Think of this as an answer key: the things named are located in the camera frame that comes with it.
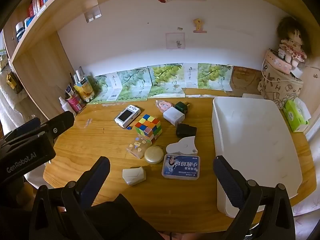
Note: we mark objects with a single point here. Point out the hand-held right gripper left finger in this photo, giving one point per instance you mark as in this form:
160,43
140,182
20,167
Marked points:
93,180

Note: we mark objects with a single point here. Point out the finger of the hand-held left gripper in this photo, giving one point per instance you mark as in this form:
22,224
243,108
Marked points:
61,122
23,127

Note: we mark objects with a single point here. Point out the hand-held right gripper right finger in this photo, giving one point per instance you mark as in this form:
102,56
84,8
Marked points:
227,182

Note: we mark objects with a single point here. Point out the white faceted paper box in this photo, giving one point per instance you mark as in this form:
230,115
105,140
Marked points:
133,175

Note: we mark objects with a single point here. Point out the white plastic storage bin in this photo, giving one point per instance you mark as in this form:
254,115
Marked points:
250,142

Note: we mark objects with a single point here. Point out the blue label floss box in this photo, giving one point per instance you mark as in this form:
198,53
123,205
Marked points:
181,167

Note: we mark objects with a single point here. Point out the clear plastic box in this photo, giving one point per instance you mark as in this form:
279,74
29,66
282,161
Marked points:
138,147

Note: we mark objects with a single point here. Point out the beige faceted small box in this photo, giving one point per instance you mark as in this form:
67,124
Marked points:
182,147

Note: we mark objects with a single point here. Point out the round gold tin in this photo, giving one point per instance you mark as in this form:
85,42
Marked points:
153,155

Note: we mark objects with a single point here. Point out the black charger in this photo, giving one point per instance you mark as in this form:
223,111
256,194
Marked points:
186,130

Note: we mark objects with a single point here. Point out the colourful puzzle cube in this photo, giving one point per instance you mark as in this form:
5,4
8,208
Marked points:
148,127

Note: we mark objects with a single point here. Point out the white charger cube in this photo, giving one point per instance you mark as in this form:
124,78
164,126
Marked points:
173,116

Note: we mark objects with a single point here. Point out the dark green plug adapter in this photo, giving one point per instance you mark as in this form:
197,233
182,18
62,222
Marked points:
182,107

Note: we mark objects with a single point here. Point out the pink round charm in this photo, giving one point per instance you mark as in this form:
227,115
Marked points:
163,105

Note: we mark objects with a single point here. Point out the white spray bottle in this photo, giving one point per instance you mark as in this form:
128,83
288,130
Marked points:
65,105

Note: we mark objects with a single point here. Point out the white lace cloth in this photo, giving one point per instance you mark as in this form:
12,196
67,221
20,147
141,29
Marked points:
15,110

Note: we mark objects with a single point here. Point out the pink can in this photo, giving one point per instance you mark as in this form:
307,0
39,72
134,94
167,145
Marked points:
75,103

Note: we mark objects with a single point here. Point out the blue white tube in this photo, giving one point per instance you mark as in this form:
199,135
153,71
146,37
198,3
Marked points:
70,91

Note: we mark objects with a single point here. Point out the yellow hanging pouch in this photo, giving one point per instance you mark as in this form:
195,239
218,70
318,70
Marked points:
13,82

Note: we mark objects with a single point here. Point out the white cosmetic tube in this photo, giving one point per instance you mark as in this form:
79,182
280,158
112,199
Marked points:
78,77

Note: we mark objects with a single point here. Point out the person's dark clothing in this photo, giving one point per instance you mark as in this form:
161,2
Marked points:
125,220

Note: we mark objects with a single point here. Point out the wooden desk hutch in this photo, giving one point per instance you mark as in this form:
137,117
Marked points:
42,62

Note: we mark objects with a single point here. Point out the grape print carton sheet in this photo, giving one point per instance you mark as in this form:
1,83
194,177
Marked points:
165,80
130,85
210,76

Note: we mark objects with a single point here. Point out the white flat box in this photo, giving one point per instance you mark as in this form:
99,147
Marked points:
252,96

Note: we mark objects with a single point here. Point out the green tissue pack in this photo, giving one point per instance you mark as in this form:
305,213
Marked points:
296,116

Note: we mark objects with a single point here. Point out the brown kraft paper sheet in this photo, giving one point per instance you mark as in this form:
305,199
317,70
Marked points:
243,80

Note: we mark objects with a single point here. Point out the printed fabric bag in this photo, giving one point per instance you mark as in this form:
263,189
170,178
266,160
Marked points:
277,90

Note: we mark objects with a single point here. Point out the blue bottle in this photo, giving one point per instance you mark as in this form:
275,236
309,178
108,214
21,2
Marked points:
29,21

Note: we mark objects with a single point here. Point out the white power adapter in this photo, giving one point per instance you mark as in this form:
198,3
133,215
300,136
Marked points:
296,72

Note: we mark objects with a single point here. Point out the brown haired doll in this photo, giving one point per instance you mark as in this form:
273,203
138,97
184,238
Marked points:
292,42

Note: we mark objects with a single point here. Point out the clear square wall sticker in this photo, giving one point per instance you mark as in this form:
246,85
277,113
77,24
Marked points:
175,40

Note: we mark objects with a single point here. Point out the yellow duck wall clip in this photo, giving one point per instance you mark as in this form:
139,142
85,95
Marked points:
199,25

